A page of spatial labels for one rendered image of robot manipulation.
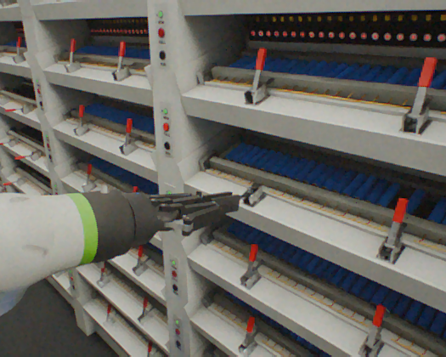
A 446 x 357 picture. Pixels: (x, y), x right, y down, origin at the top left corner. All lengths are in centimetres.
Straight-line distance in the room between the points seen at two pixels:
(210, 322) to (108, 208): 60
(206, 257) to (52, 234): 52
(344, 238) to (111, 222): 36
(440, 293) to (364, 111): 27
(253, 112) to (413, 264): 34
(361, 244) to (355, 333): 19
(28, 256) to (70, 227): 6
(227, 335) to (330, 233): 45
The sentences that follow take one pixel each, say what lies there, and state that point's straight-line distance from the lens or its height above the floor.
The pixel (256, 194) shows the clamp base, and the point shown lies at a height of 95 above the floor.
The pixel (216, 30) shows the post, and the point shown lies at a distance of 85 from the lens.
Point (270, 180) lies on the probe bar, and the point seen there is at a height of 97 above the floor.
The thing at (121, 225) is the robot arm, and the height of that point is 102.
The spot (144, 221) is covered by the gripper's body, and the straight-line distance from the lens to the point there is 53.
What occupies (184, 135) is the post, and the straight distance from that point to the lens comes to 82.
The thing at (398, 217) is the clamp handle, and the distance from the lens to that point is 60.
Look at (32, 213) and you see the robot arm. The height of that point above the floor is 107.
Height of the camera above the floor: 125
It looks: 22 degrees down
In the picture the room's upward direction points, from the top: straight up
